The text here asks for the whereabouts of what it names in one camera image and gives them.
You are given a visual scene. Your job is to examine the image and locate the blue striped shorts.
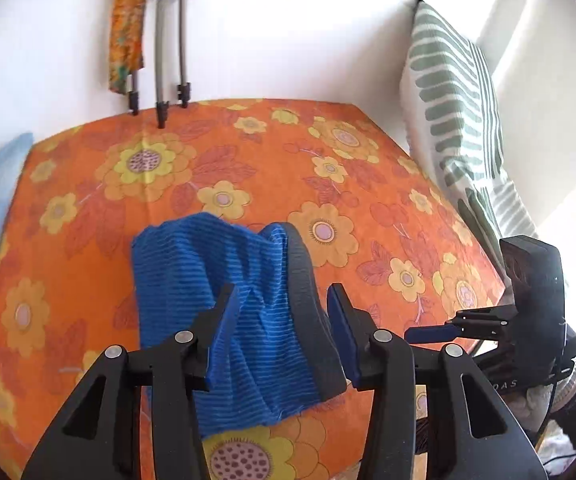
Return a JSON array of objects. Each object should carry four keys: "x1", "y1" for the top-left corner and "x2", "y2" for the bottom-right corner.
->
[{"x1": 132, "y1": 214, "x2": 346, "y2": 437}]

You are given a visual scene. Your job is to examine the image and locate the right hand white glove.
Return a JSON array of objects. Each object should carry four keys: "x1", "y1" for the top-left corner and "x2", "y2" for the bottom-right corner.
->
[{"x1": 503, "y1": 358, "x2": 576, "y2": 432}]

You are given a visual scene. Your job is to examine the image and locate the orange floral bed cover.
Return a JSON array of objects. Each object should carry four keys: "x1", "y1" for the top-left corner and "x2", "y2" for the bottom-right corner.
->
[{"x1": 0, "y1": 100, "x2": 503, "y2": 479}]

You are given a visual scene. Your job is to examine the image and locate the green white striped pillow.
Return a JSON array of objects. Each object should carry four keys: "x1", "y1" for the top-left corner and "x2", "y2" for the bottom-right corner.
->
[{"x1": 400, "y1": 0, "x2": 536, "y2": 275}]

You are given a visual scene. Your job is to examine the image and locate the orange floral scarf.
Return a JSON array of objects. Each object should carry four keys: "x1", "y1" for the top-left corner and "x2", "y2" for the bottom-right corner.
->
[{"x1": 109, "y1": 0, "x2": 146, "y2": 94}]

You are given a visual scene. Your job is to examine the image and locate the metal camera tripod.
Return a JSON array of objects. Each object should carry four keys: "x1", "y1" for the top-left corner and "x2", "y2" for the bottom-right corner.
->
[{"x1": 154, "y1": 0, "x2": 192, "y2": 129}]

